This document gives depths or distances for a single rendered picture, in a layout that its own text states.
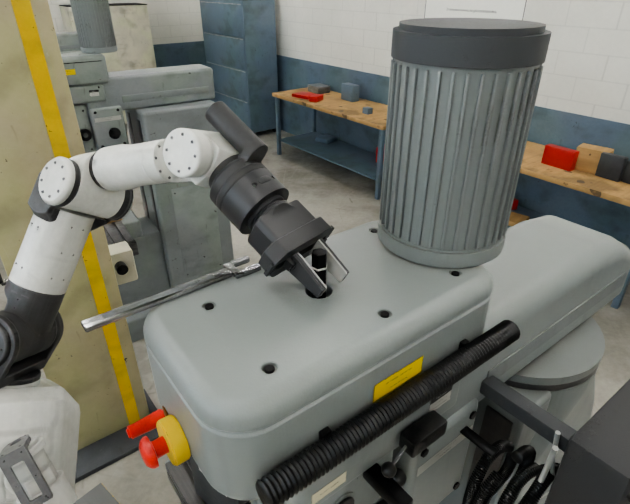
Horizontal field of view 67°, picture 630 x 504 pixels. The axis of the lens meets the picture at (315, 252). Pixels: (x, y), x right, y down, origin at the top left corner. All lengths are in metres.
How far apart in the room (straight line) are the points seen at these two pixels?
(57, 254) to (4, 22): 1.39
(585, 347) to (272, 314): 0.79
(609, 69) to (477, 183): 4.30
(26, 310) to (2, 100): 1.37
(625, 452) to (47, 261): 0.89
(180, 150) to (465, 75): 0.37
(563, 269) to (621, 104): 3.90
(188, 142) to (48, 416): 0.53
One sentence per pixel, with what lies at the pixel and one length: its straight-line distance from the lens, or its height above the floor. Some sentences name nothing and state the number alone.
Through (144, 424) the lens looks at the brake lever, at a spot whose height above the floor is 1.71.
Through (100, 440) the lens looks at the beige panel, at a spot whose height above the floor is 0.03.
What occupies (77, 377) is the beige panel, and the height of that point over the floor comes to 0.51.
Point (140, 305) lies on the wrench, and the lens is 0.65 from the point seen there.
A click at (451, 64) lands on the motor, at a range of 0.63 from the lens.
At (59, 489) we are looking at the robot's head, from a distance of 0.86.
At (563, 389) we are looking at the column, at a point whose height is 1.52.
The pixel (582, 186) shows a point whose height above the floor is 0.88.
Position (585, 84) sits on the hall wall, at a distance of 5.03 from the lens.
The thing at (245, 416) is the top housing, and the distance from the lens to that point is 0.51.
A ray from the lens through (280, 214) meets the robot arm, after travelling 0.64.
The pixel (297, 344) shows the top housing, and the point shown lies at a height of 1.89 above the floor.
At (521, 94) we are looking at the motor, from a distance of 0.68.
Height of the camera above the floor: 2.26
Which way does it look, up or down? 30 degrees down
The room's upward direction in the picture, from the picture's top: straight up
